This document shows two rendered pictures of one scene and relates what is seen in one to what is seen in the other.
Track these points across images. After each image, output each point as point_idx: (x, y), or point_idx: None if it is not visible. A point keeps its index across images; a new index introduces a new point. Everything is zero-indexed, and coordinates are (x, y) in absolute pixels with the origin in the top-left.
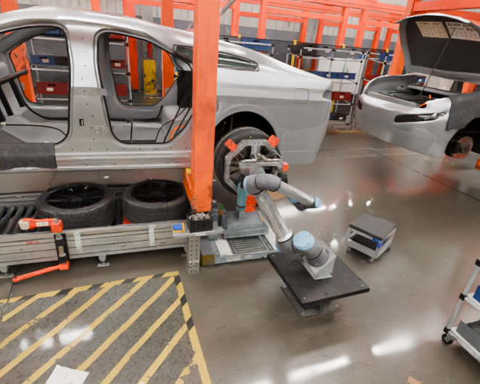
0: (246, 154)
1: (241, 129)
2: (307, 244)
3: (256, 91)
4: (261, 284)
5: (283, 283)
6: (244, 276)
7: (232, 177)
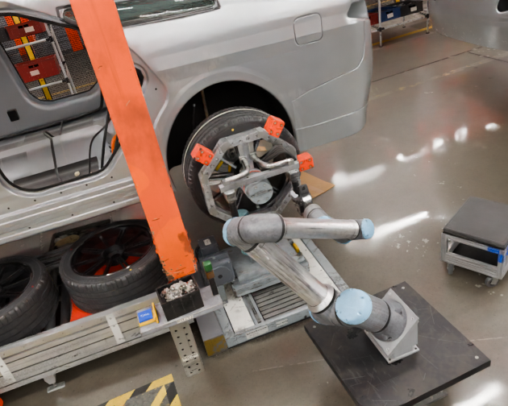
0: None
1: (215, 119)
2: (360, 314)
3: (226, 44)
4: (308, 371)
5: None
6: (279, 362)
7: None
